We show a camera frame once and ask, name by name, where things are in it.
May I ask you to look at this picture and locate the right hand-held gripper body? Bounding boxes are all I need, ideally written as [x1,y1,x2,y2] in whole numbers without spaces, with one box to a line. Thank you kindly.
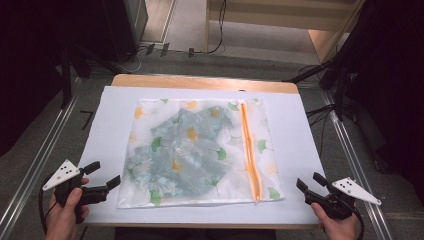
[304,177,383,221]

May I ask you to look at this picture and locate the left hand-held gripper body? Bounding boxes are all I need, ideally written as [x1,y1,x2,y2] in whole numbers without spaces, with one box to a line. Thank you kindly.
[42,159,110,224]

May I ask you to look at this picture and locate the leaf print mesh laundry bag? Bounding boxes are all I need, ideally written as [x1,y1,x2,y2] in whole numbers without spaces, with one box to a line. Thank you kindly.
[116,97,286,210]

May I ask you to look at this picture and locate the person's right hand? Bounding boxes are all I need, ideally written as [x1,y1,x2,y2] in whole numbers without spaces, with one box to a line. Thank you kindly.
[310,202,360,240]

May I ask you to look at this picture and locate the person's left hand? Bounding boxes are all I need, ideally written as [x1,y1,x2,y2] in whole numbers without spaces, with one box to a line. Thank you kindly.
[44,177,91,240]

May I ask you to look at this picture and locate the white paper sheet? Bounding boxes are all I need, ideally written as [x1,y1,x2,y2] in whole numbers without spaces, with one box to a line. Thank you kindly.
[78,85,330,226]

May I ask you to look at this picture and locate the blue floral garment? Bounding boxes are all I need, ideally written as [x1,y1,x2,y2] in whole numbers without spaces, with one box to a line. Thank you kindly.
[123,105,234,198]

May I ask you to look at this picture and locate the black metal stand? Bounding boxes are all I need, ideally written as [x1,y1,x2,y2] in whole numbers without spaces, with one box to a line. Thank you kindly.
[282,49,355,122]
[59,43,118,110]

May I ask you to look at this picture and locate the wooden table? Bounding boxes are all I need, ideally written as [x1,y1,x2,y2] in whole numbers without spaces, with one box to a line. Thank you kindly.
[83,73,322,231]

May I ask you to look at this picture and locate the black cabinet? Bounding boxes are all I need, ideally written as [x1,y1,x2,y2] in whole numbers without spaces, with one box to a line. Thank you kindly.
[101,0,150,64]

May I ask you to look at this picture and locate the metal floor rail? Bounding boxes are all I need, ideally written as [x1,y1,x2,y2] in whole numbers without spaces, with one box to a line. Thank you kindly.
[320,90,395,240]
[0,77,84,240]

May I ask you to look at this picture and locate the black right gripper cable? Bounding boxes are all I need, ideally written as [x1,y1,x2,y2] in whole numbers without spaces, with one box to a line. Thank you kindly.
[352,205,366,240]

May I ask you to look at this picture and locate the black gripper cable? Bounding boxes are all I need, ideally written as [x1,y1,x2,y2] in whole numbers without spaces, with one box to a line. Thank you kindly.
[37,182,58,235]
[352,205,366,240]

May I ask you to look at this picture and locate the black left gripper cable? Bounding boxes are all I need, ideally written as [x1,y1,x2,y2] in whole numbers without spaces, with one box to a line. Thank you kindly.
[37,182,58,235]

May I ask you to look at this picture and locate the black floor cables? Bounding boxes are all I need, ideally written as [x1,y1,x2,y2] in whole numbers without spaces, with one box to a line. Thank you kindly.
[305,103,338,155]

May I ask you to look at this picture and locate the white cable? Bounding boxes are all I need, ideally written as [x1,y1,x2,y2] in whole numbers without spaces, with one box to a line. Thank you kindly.
[114,46,148,75]

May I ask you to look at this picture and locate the light wooden shelf frame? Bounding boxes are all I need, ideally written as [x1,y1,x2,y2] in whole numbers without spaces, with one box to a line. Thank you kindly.
[204,0,365,64]

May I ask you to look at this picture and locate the black hanging cable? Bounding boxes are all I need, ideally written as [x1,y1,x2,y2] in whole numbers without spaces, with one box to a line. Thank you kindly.
[199,0,228,56]

